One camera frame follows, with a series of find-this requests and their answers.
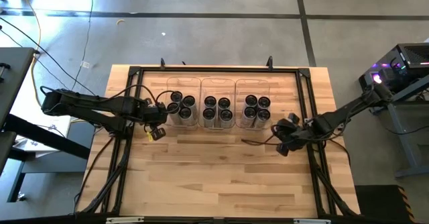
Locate yellow floor cable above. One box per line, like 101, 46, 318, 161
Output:
13, 0, 54, 116

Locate black computer case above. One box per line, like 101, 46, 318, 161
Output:
357, 42, 429, 100

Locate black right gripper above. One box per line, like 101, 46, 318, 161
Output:
273, 113, 312, 157

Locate white edge bracket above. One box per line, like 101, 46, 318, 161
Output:
293, 218, 332, 224
105, 216, 145, 224

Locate white flat box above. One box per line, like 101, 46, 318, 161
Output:
19, 115, 72, 153

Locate black desk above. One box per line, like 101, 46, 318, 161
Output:
0, 47, 92, 203

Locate thin dark floor cable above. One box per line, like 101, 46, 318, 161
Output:
70, 0, 95, 91

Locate clear plastic bin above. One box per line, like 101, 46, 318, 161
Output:
165, 76, 202, 128
200, 77, 237, 129
235, 78, 271, 130

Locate black box hazard stripes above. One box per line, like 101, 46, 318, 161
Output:
354, 184, 416, 224

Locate black floor cable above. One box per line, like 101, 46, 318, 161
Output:
0, 15, 99, 98

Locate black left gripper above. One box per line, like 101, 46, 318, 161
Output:
144, 98, 169, 142

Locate grey metal stand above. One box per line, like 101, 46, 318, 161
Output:
371, 73, 429, 180

